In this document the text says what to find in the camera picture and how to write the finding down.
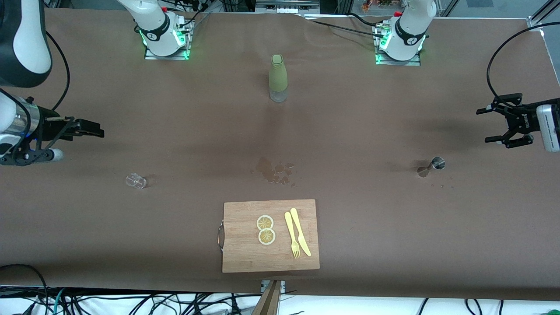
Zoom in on steel double jigger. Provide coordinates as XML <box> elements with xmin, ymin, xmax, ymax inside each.
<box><xmin>417</xmin><ymin>156</ymin><xmax>446</xmax><ymax>178</ymax></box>

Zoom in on spilled liquid puddle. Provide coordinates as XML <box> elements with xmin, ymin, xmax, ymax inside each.
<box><xmin>252</xmin><ymin>156</ymin><xmax>298</xmax><ymax>188</ymax></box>

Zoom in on green bottle with clear base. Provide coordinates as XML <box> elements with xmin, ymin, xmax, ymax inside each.
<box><xmin>268</xmin><ymin>54</ymin><xmax>289</xmax><ymax>103</ymax></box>

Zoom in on yellow plastic fork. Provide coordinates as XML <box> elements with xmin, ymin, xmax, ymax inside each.
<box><xmin>284</xmin><ymin>212</ymin><xmax>301</xmax><ymax>259</ymax></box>

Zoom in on yellow plastic knife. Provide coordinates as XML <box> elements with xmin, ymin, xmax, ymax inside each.
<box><xmin>290</xmin><ymin>208</ymin><xmax>312</xmax><ymax>257</ymax></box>

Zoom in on grey power strip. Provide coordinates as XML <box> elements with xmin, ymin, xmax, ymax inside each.
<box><xmin>256</xmin><ymin>0</ymin><xmax>320</xmax><ymax>14</ymax></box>

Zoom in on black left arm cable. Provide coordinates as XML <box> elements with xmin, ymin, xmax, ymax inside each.
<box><xmin>486</xmin><ymin>22</ymin><xmax>560</xmax><ymax>108</ymax></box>

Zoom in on aluminium frame profile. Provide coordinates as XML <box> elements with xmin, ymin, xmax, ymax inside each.
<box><xmin>527</xmin><ymin>0</ymin><xmax>560</xmax><ymax>32</ymax></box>

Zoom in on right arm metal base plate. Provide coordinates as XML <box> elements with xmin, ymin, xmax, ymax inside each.
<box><xmin>144</xmin><ymin>17</ymin><xmax>194</xmax><ymax>61</ymax></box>

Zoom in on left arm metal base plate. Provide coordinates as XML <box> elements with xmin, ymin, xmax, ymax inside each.
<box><xmin>373</xmin><ymin>24</ymin><xmax>423</xmax><ymax>67</ymax></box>

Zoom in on black looped floor cable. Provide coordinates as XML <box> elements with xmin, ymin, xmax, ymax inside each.
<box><xmin>0</xmin><ymin>263</ymin><xmax>49</xmax><ymax>315</ymax></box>

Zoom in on teal floor cable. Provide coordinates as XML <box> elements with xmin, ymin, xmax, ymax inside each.
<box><xmin>52</xmin><ymin>288</ymin><xmax>67</xmax><ymax>315</ymax></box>

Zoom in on black base supply cable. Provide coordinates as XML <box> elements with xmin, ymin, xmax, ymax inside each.
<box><xmin>302</xmin><ymin>13</ymin><xmax>385</xmax><ymax>38</ymax></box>

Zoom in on wooden cutting board, metal handle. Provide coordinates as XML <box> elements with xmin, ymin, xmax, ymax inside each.
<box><xmin>217</xmin><ymin>199</ymin><xmax>320</xmax><ymax>273</ymax></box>

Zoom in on wooden post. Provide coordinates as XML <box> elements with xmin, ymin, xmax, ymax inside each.
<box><xmin>252</xmin><ymin>280</ymin><xmax>283</xmax><ymax>315</ymax></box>

